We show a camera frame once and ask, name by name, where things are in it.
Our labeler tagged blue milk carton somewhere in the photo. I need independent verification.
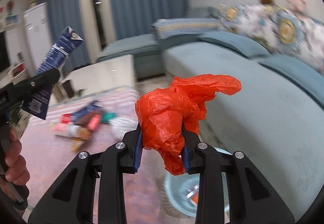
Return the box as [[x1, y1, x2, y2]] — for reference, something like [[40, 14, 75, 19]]
[[22, 26, 83, 120]]

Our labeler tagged pink yogurt bottle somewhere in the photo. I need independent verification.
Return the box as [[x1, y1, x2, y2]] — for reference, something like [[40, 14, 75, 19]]
[[52, 123, 82, 138]]

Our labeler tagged pink foam packet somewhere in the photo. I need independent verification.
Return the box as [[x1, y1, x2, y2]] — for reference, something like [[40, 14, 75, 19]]
[[87, 114, 102, 132]]

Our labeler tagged white heart pattern bag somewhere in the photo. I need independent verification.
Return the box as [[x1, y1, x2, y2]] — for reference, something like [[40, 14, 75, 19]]
[[109, 116, 138, 140]]

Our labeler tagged red plastic bag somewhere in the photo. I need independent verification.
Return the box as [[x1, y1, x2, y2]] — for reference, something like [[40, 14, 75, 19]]
[[135, 74, 242, 176]]

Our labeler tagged red paper cup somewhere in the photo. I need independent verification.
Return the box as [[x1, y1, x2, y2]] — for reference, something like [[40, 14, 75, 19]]
[[60, 114, 72, 124]]

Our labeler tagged orange snack packet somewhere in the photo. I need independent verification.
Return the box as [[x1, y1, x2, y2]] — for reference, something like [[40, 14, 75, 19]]
[[71, 127, 92, 151]]

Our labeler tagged person's left hand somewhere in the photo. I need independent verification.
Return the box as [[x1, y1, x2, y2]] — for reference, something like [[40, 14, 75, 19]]
[[1, 128, 30, 201]]

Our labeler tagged white tv shelf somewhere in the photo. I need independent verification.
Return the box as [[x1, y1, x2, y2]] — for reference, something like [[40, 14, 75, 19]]
[[0, 61, 29, 88]]

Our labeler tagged black television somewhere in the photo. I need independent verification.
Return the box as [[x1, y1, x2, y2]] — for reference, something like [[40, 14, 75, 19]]
[[0, 32, 11, 72]]

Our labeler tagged white air conditioner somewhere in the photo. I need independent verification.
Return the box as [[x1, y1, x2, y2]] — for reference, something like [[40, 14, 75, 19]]
[[23, 2, 53, 70]]

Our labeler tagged light blue laundry basket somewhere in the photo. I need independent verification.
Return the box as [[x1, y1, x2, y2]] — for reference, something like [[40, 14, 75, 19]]
[[164, 147, 232, 218]]

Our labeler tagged pink floral table cloth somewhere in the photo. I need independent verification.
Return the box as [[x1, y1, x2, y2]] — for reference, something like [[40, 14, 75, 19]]
[[20, 87, 203, 224]]

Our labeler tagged teal fabric sofa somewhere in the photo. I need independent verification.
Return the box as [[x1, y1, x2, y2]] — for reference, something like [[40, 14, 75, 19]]
[[98, 7, 323, 223]]

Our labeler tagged white coffee table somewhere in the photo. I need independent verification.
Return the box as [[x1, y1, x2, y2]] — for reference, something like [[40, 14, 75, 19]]
[[63, 55, 136, 95]]

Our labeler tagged blue curtain left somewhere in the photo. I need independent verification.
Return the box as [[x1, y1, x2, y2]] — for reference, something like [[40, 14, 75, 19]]
[[36, 0, 91, 73]]

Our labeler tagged white sheer curtain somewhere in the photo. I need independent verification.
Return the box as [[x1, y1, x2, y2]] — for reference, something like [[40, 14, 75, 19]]
[[79, 0, 116, 63]]

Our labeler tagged teal seat cushion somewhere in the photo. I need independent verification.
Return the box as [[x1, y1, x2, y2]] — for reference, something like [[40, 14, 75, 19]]
[[198, 31, 271, 59], [259, 54, 324, 109]]

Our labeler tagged striped armrest cover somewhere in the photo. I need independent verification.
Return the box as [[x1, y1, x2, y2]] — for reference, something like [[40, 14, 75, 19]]
[[151, 18, 220, 40]]

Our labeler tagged floral sofa cushion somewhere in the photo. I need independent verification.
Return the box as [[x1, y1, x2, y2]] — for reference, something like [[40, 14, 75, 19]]
[[218, 4, 323, 75]]

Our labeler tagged pink pig plush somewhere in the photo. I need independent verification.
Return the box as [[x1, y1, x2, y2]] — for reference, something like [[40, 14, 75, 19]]
[[287, 0, 306, 14]]

